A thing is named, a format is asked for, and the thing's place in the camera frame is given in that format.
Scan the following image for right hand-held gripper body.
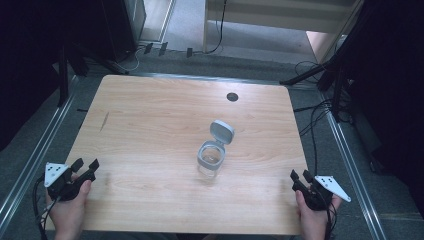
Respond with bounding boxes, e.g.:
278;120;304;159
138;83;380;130
292;175;352;212

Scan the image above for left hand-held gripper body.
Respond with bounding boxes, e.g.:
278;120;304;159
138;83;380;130
43;161;94;202

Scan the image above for clear jar with grey lid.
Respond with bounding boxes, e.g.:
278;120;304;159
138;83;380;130
196;119;236;179

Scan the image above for person's right hand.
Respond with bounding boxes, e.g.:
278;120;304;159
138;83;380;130
295;189;343;240

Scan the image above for person's left hand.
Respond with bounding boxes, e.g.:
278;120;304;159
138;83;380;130
45;173;92;240

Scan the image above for black stand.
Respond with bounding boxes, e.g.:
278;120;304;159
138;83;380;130
279;49;354;123
56;39;129;108

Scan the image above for dark cabinet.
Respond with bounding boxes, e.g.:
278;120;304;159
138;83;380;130
99;0;148;63

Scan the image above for white cabinet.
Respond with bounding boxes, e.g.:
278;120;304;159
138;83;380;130
202;0;364;54

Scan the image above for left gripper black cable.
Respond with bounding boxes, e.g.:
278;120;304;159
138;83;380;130
31;175;58;240

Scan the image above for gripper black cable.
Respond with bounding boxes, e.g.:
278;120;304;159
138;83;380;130
31;175;58;240
324;199;338;240

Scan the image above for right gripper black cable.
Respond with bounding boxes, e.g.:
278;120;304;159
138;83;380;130
324;199;338;240

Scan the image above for metal floor rail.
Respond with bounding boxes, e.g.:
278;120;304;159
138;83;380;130
0;75;80;228
321;93;389;240

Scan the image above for black floor cables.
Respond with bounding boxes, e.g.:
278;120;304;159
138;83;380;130
292;59;351;176

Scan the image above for white floor cable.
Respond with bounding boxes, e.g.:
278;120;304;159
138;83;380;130
114;46;148;73

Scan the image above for black hanging cable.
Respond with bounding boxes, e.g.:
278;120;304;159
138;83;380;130
191;0;228;56

